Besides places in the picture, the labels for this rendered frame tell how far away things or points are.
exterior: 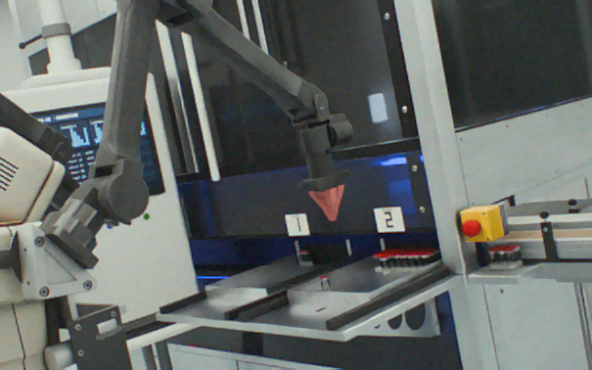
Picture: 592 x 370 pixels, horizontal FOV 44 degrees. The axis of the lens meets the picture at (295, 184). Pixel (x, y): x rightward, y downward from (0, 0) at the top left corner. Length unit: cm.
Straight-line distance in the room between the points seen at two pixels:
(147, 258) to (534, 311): 115
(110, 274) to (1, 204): 105
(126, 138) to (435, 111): 76
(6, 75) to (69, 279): 607
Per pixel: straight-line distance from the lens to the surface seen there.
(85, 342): 133
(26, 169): 131
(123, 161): 121
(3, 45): 726
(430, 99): 172
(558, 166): 215
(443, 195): 174
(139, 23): 131
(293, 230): 211
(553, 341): 210
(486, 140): 187
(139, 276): 234
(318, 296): 171
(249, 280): 214
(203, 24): 139
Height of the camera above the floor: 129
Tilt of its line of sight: 4 degrees down
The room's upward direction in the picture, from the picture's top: 11 degrees counter-clockwise
